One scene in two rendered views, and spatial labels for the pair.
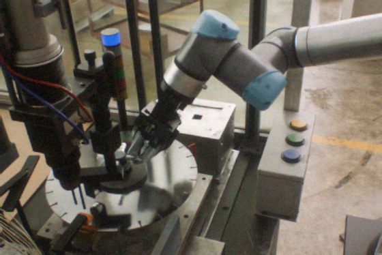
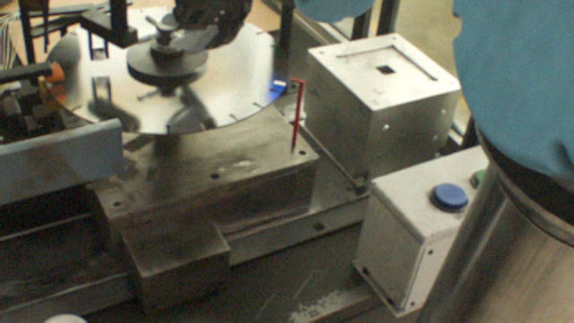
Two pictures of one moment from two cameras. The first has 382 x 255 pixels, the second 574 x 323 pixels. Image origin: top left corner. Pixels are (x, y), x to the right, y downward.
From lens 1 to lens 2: 0.49 m
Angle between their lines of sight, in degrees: 28
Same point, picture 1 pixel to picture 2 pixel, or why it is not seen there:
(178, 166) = (241, 92)
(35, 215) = not seen: hidden behind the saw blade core
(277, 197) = (385, 252)
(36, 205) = not seen: hidden behind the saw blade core
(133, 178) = (165, 69)
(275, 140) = (458, 164)
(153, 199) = (154, 106)
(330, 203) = not seen: outside the picture
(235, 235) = (289, 267)
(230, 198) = (343, 218)
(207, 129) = (377, 90)
